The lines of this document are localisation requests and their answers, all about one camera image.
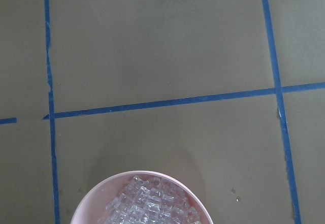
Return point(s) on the clear ice cubes pile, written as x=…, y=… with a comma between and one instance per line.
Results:
x=155, y=200

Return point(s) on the pink plastic bowl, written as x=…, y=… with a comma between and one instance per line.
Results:
x=92, y=208

